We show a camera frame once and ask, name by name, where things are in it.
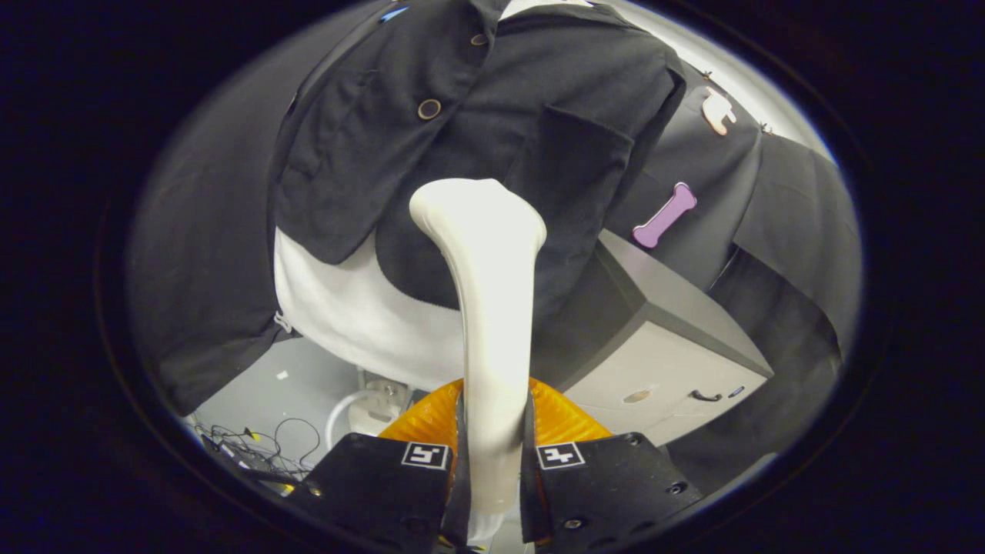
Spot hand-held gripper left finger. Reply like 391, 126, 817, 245
289, 377, 472, 551

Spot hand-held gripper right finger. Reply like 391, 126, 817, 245
520, 377, 703, 549

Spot white garment steamer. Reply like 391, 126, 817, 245
325, 179, 548, 549

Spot black suit jacket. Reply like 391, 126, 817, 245
268, 0, 687, 324

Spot grey cabinet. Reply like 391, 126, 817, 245
531, 229, 774, 447

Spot black backdrop cloth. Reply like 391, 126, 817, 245
127, 0, 863, 493

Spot black floor cables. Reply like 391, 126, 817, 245
189, 415, 324, 493

